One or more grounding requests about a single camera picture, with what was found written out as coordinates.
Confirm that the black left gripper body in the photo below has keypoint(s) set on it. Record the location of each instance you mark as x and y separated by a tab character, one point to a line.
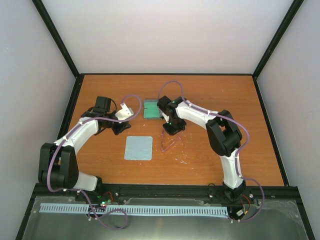
116	130

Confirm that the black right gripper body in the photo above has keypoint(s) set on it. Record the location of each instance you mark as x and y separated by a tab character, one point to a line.
176	125

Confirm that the pink transparent sunglasses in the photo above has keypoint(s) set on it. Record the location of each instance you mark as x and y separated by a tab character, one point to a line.
172	142

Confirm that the teal glasses case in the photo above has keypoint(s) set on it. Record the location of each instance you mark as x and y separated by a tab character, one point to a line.
150	109

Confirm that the light blue cleaning cloth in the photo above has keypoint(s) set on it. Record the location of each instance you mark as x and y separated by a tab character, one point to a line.
138	148

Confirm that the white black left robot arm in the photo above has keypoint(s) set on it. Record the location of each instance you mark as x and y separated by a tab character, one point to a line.
58	166

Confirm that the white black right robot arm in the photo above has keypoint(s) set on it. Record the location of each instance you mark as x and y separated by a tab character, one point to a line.
223	134

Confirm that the metal front plate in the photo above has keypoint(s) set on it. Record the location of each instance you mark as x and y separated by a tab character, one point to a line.
278	220

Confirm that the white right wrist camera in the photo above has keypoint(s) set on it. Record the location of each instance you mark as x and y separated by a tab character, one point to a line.
165	117

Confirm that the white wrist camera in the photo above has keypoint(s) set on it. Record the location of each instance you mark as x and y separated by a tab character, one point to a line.
124	113
165	117

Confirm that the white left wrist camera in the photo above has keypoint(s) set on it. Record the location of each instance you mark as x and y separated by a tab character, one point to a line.
124	113

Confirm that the black mounting rail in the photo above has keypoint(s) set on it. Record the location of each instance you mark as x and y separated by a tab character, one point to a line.
119	193

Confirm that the light blue cable duct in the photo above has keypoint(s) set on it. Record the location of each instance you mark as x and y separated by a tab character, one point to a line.
137	210

